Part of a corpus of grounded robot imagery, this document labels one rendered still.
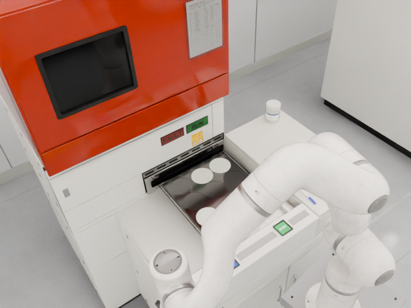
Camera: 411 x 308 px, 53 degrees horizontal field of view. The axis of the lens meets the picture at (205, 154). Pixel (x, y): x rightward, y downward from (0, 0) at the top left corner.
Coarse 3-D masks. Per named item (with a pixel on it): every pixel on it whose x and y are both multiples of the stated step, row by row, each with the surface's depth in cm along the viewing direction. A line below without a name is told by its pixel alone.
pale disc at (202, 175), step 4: (200, 168) 192; (204, 168) 192; (196, 172) 190; (200, 172) 190; (204, 172) 190; (208, 172) 190; (192, 176) 188; (196, 176) 188; (200, 176) 188; (204, 176) 188; (208, 176) 188; (212, 176) 188; (196, 180) 186; (200, 180) 186; (204, 180) 186; (208, 180) 186
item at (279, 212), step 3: (276, 210) 175; (279, 210) 175; (273, 213) 174; (276, 213) 173; (279, 213) 173; (282, 213) 173; (270, 216) 172; (273, 216) 172; (276, 216) 172; (279, 216) 172; (267, 219) 171; (270, 219) 171; (273, 219) 171; (264, 222) 170; (267, 222) 170; (270, 222) 170; (261, 225) 169; (264, 225) 169; (258, 228) 168; (261, 228) 168; (255, 231) 167; (252, 234) 166
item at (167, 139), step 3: (174, 132) 178; (177, 132) 179; (180, 132) 180; (168, 135) 177; (171, 135) 178; (174, 135) 179; (177, 135) 180; (180, 135) 181; (162, 138) 175; (165, 138) 176; (168, 138) 178; (171, 138) 179; (174, 138) 180; (162, 141) 176; (165, 141) 178; (168, 141) 179; (162, 144) 177
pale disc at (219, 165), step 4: (212, 160) 195; (216, 160) 195; (220, 160) 195; (224, 160) 195; (212, 164) 193; (216, 164) 193; (220, 164) 193; (224, 164) 193; (228, 164) 193; (212, 168) 192; (216, 168) 192; (220, 168) 191; (224, 168) 191; (228, 168) 191; (216, 172) 190; (220, 172) 189
